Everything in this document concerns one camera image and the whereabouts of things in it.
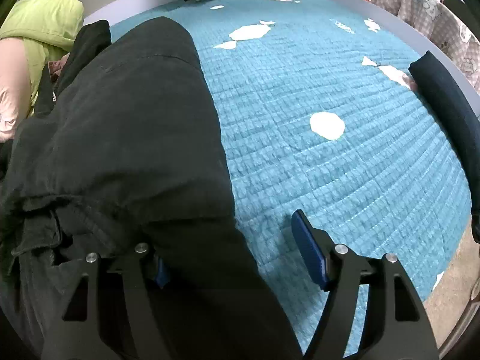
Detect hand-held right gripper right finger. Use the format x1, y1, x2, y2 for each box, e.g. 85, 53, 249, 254
292, 210, 439, 360

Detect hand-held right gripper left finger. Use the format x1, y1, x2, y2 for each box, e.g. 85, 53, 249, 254
41, 245, 172, 360

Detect black jacket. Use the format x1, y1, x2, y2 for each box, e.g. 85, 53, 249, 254
0, 17, 304, 360

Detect teal quilted blanket white patches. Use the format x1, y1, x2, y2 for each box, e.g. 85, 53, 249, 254
109, 0, 473, 357

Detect dark blue sleeved arm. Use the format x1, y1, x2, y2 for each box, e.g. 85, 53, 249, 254
408, 50, 480, 167

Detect pale pink garment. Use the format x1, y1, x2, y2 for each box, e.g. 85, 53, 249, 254
0, 39, 34, 143

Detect lime green jacket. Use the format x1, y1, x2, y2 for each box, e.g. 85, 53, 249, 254
0, 0, 85, 117

